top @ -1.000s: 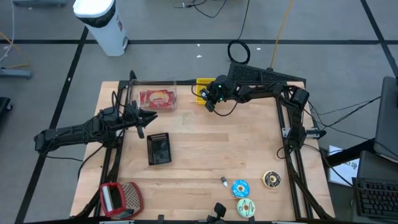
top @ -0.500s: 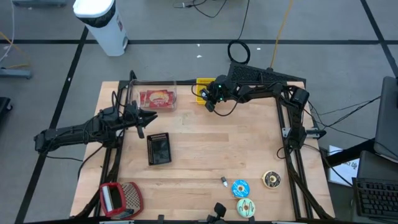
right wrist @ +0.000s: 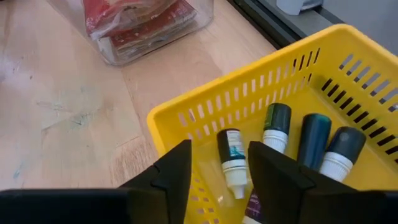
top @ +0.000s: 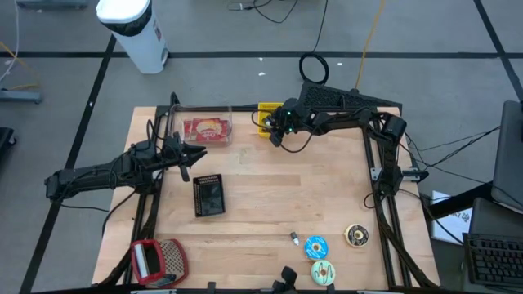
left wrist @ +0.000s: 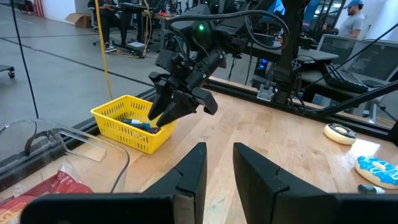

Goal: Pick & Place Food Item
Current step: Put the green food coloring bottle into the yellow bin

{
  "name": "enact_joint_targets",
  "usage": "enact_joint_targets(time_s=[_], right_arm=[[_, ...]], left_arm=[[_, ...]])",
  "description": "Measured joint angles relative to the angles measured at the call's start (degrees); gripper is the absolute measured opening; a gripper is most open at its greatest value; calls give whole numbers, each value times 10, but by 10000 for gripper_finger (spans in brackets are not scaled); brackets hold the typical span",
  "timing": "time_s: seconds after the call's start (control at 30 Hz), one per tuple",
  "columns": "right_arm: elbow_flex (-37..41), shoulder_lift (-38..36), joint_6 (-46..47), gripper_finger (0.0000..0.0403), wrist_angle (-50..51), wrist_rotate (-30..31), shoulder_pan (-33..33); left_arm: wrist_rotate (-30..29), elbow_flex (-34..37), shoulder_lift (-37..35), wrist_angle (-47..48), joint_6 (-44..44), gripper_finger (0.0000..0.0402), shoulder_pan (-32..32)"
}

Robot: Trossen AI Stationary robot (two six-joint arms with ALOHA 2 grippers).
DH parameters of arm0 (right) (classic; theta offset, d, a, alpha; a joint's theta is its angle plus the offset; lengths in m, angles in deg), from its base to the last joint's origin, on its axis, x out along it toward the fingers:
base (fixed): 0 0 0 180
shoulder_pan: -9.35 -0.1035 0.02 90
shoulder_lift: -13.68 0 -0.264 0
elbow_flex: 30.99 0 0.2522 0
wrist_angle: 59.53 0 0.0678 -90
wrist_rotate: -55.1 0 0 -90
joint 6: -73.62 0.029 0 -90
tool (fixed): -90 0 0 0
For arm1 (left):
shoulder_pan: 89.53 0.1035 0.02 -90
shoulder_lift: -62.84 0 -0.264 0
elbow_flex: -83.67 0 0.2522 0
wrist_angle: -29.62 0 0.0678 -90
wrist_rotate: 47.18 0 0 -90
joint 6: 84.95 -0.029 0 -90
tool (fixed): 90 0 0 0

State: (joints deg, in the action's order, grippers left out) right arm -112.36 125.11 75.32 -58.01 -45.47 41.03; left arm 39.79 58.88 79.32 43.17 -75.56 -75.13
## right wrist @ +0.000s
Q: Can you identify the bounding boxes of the yellow plastic basket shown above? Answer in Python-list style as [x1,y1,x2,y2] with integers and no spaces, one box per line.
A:
[146,24,398,224]

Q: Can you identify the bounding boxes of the red snack packet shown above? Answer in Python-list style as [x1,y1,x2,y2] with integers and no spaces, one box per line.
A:
[83,0,180,40]
[108,2,199,47]
[96,27,194,62]

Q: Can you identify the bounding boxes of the purple label dropper bottle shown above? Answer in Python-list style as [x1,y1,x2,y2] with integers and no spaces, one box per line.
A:
[241,189,265,224]

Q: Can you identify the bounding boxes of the white bottle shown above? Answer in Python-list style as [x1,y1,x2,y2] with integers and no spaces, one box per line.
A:
[319,126,367,183]

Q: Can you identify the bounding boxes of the black metal table frame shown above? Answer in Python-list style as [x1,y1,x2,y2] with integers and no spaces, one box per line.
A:
[228,0,346,50]

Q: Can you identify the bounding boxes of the green label dropper bottle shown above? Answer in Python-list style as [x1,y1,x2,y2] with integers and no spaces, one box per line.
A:
[262,103,292,154]

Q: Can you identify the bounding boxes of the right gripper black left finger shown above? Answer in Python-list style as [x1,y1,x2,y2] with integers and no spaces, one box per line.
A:
[119,139,193,224]

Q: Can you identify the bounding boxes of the clear plastic container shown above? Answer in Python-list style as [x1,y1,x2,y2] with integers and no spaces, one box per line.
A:
[46,0,215,67]

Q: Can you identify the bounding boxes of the teal label dropper bottle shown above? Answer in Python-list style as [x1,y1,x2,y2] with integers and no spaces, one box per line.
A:
[216,128,249,200]

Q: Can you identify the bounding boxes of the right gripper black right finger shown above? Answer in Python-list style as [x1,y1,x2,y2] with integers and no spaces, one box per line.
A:
[248,141,387,224]

